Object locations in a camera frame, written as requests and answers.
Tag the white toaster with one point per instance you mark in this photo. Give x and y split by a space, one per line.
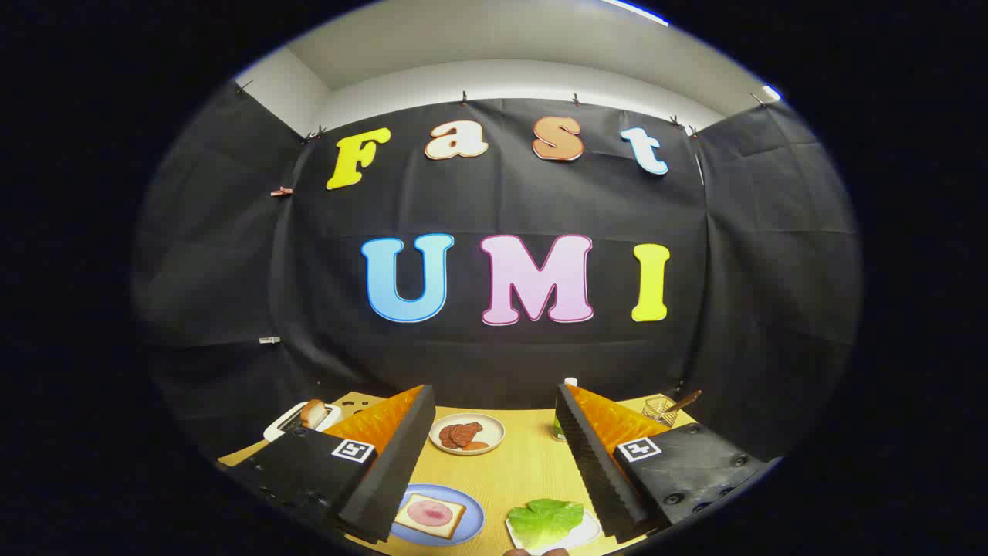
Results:
282 426

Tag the white square plate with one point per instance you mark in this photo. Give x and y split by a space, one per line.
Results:
588 531

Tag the green label plastic bottle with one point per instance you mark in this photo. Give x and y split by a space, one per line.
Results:
558 428

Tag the square white bread slice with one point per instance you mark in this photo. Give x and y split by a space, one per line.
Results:
448 525

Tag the green lettuce leaf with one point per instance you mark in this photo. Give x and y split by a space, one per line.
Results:
544 519

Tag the pink ham slice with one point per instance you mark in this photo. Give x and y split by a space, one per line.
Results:
430 512

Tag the orange clip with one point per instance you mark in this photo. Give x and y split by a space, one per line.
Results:
282 191

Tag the black backdrop cloth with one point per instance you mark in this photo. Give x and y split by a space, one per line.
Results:
494 201

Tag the blue round plate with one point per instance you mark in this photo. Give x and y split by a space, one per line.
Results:
472 519

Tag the toasted bread slice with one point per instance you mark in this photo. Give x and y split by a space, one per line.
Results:
312 413

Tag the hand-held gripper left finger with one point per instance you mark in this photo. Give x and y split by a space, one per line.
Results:
394 471

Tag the orange carrot slice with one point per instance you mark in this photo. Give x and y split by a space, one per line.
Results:
477 445

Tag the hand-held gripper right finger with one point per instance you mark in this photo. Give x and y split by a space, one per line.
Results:
590 463

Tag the brown meat slice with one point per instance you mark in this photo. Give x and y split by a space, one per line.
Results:
447 438
468 432

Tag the white round plate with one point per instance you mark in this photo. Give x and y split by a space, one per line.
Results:
494 429

